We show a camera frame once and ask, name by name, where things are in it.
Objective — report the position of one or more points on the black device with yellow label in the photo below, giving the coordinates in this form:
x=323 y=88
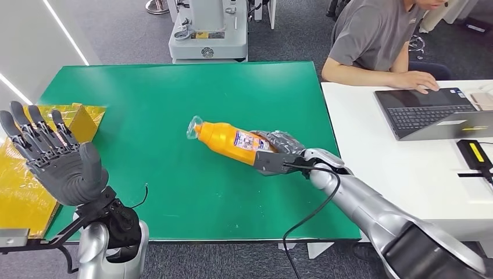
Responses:
x=475 y=154

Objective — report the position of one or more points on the person's leg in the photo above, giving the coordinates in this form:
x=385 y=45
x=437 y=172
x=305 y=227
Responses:
x=366 y=252

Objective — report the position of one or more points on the white furniture legs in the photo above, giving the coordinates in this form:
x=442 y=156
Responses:
x=271 y=11

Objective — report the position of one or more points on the orange detergent bottle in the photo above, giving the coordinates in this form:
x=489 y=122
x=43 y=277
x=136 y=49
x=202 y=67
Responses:
x=223 y=139

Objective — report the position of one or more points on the chrome stand base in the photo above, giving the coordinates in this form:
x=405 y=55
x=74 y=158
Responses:
x=156 y=7

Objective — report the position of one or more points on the dark grey laptop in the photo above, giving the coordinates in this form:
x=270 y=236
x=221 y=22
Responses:
x=423 y=111

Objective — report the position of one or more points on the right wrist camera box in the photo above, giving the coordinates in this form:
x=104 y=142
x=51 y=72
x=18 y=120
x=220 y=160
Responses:
x=271 y=162

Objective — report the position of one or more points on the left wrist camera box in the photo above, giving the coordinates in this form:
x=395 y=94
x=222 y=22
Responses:
x=13 y=237

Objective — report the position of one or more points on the white desk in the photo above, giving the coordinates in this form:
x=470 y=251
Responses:
x=385 y=173

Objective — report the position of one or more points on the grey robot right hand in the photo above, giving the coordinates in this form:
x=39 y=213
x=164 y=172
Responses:
x=285 y=141

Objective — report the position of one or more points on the pale pink flat pad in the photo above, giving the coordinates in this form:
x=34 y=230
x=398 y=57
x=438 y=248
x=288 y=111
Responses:
x=483 y=101

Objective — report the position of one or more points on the green table mat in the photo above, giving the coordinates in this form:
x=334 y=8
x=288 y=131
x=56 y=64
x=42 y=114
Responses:
x=173 y=100

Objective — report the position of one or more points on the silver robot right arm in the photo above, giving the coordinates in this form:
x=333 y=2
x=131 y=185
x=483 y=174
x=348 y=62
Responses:
x=385 y=219

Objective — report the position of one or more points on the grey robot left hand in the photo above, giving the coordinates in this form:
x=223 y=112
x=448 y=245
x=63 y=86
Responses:
x=69 y=181

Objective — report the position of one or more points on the dark office chair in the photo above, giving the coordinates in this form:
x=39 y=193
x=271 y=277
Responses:
x=431 y=70

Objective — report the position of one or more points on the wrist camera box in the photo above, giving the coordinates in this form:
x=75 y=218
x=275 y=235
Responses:
x=13 y=237
x=271 y=162

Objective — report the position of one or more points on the white table foot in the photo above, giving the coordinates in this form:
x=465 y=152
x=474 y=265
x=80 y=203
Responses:
x=317 y=249

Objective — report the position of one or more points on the person's right hand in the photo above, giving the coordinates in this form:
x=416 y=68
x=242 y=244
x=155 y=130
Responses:
x=418 y=81

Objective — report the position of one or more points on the person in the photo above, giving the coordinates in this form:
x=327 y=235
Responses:
x=369 y=34

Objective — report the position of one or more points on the grey machine base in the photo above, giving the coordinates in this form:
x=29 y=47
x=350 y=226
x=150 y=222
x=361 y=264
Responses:
x=208 y=42

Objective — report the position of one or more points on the yellow film-wrapped cardboard box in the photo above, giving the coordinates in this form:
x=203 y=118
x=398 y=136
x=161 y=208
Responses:
x=19 y=196

